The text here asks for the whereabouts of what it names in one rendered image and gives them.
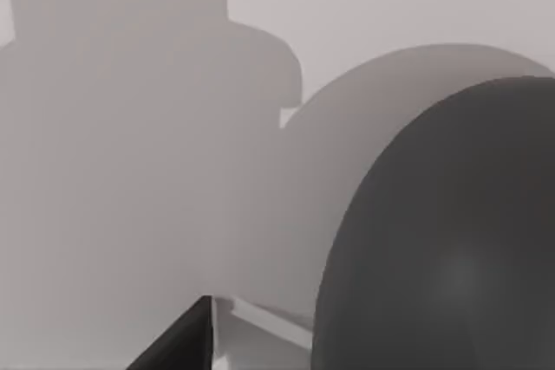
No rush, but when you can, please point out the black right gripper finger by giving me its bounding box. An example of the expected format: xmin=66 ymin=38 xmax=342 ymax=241
xmin=125 ymin=295 xmax=213 ymax=370

